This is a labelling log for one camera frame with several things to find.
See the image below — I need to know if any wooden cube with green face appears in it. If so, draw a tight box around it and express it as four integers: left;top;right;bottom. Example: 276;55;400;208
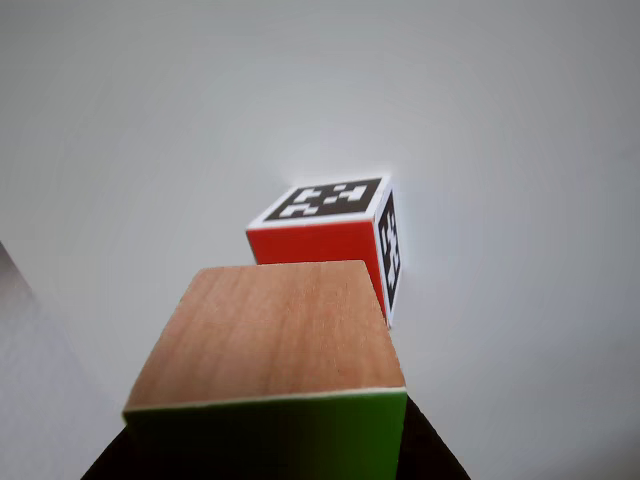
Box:
121;259;408;480

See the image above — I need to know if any red cube with marker tags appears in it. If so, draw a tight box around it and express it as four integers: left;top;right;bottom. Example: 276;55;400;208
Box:
244;174;404;330

